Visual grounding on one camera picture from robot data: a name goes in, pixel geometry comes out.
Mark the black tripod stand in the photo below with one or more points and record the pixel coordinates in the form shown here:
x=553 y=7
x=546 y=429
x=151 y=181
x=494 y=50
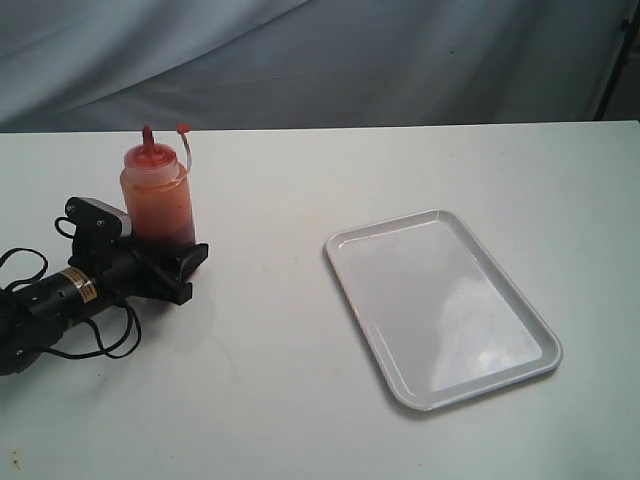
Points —
x=630 y=29

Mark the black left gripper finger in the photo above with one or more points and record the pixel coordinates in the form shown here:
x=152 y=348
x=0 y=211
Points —
x=166 y=275
x=150 y=247

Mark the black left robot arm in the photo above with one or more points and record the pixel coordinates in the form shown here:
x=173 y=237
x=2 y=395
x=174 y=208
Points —
x=36 y=312

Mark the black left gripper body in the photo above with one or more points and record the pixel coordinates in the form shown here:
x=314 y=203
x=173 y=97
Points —
x=112 y=271

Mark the red sauce squeeze bottle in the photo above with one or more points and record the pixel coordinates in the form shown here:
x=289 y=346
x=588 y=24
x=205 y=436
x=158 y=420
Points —
x=156 y=192

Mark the white rectangular plastic tray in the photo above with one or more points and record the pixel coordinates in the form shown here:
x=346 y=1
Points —
x=441 y=318

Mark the grey backdrop cloth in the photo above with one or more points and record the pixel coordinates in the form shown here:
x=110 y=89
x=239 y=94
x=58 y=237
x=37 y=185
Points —
x=117 y=65

